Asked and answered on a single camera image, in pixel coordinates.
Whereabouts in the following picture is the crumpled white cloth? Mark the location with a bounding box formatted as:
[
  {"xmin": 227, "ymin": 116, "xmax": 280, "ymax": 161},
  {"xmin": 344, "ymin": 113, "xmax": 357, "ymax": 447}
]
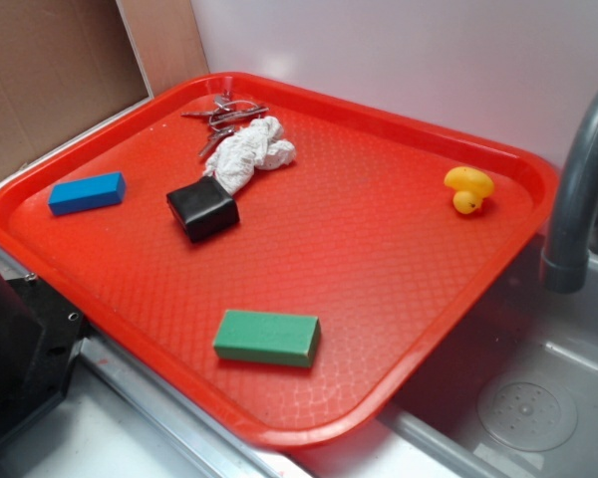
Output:
[{"xmin": 202, "ymin": 117, "xmax": 297, "ymax": 195}]

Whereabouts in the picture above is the grey toy faucet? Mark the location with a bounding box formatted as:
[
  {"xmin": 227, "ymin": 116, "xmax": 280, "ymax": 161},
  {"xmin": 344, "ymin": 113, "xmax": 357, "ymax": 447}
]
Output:
[{"xmin": 539, "ymin": 92, "xmax": 598, "ymax": 294}]

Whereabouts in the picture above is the silver key bunch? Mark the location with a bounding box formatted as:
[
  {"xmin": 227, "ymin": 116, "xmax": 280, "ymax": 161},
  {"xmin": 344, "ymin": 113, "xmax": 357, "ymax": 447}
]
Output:
[{"xmin": 180, "ymin": 90, "xmax": 269, "ymax": 158}]

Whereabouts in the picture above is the green rectangular block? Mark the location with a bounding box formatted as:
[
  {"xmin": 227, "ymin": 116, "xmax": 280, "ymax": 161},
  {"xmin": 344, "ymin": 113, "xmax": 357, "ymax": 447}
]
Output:
[{"xmin": 213, "ymin": 310, "xmax": 321, "ymax": 368}]

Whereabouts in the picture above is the grey toy sink basin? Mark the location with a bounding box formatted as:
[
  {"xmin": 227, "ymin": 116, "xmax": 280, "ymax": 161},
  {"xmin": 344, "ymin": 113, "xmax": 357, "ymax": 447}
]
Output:
[{"xmin": 381, "ymin": 239, "xmax": 598, "ymax": 477}]

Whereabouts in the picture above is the yellow rubber duck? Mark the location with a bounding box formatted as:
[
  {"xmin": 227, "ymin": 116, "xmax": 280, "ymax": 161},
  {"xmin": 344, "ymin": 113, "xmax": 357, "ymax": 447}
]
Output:
[{"xmin": 444, "ymin": 166, "xmax": 494, "ymax": 215}]

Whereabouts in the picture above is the brown cardboard panel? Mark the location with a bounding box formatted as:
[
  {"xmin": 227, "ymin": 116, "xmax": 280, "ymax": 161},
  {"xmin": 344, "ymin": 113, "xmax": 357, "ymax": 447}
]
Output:
[{"xmin": 0, "ymin": 1, "xmax": 149, "ymax": 181}]

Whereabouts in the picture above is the wooden board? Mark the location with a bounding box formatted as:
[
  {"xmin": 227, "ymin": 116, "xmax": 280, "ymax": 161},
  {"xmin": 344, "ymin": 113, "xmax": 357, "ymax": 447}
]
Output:
[{"xmin": 118, "ymin": 0, "xmax": 209, "ymax": 97}]

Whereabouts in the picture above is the blue rectangular block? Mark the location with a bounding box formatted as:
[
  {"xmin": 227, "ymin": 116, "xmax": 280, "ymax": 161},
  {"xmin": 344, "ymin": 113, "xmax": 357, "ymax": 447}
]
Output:
[{"xmin": 48, "ymin": 172, "xmax": 127, "ymax": 216}]

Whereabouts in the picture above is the black square box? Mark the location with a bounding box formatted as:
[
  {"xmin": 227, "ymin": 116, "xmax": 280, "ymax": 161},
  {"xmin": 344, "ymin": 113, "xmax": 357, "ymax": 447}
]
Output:
[{"xmin": 166, "ymin": 176, "xmax": 240, "ymax": 243}]

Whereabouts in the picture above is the red plastic tray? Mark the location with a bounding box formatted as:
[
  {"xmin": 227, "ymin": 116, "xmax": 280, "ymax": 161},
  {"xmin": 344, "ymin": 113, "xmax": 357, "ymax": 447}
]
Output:
[{"xmin": 0, "ymin": 73, "xmax": 558, "ymax": 449}]

